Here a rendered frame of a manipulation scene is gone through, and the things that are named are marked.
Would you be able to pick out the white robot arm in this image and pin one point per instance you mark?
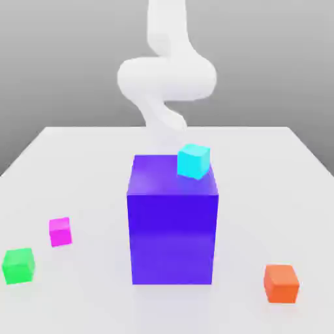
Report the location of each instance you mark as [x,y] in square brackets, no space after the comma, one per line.
[167,78]

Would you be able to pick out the small cyan cube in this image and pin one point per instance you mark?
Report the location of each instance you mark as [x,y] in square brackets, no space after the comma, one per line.
[192,162]

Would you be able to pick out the small magenta cube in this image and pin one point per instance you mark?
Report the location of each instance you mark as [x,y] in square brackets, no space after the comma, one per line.
[60,232]

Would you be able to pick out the small orange cube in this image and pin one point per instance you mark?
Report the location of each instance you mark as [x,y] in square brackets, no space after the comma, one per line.
[281,285]

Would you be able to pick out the small green cube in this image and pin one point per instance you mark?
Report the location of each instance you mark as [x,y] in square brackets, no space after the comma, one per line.
[18,266]

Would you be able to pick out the large purple box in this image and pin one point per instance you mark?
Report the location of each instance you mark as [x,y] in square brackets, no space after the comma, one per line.
[172,234]

